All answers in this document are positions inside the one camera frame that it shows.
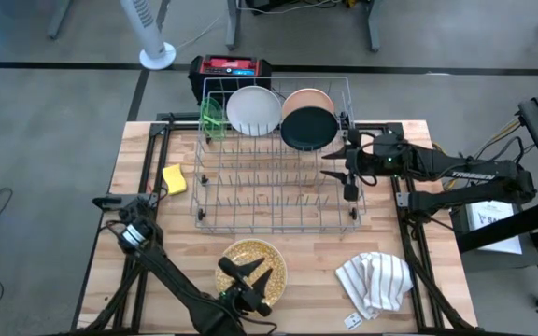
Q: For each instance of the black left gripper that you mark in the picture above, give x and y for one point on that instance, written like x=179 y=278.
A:
x=245 y=296

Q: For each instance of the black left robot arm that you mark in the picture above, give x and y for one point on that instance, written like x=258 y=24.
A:
x=175 y=280

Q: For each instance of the white printed box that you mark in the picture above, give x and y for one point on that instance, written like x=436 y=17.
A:
x=493 y=228

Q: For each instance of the light grey plate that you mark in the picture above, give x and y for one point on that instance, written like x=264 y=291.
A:
x=253 y=111

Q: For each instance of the pink plate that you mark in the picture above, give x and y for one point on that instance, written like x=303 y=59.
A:
x=307 y=98

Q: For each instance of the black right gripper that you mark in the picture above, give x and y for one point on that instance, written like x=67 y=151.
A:
x=376 y=161

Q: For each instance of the black table clamp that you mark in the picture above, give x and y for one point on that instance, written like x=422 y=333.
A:
x=105 y=202

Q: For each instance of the green translucent cup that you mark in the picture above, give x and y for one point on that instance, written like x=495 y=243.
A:
x=213 y=119

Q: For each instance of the striped white dish towel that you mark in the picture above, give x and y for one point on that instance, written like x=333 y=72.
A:
x=374 y=284

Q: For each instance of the grey metal bracket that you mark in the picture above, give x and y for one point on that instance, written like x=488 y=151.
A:
x=402 y=200

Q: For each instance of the small white tag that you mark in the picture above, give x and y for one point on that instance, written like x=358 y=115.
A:
x=353 y=321

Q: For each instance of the yellow patterned plate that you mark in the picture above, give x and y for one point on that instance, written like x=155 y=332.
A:
x=250 y=247

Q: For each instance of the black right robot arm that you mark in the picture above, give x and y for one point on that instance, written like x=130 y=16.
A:
x=474 y=177

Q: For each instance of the dark teal plate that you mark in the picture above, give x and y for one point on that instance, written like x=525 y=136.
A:
x=308 y=129

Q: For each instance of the black aluminium table frame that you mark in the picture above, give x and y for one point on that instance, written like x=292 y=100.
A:
x=159 y=130

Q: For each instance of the white tower fan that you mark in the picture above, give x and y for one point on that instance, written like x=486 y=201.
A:
x=157 y=56

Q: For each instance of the yellow sponge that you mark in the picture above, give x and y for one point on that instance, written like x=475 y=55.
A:
x=174 y=179

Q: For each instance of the grey desk leg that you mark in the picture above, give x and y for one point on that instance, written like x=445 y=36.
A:
x=58 y=21
x=161 y=14
x=233 y=28
x=375 y=28

